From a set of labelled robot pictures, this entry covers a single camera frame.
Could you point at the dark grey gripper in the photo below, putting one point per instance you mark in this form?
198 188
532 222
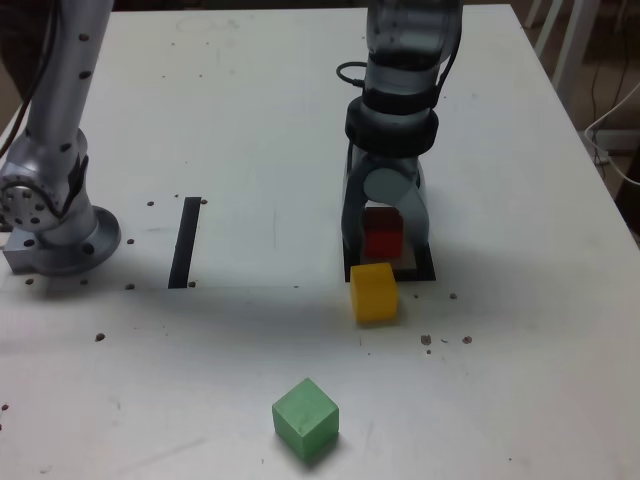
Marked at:
395 161

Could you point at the red cube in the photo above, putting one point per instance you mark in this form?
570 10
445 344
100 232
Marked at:
382 240

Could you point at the yellow cube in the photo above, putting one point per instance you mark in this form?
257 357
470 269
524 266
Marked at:
372 295

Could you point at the green cube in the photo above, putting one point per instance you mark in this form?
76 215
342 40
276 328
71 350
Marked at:
305 420

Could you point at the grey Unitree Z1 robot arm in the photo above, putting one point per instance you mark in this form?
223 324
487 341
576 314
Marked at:
400 50

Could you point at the black tape square outline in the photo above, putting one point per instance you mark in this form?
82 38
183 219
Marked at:
417 275

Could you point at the black tape strip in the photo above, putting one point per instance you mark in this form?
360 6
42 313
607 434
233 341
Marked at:
184 245

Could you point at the white furniture foot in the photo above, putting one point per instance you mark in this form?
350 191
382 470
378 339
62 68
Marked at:
620 139

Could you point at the white chair frame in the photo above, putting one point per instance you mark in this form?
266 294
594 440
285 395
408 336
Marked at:
575 40

